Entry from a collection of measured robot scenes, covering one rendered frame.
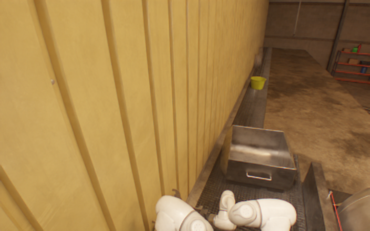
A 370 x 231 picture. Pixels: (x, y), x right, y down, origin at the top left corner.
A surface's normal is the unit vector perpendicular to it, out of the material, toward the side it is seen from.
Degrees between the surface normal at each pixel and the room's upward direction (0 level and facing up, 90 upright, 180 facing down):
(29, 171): 90
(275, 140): 92
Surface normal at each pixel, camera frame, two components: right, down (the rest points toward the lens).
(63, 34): 0.91, 0.18
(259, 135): -0.29, 0.44
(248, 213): -0.18, -0.56
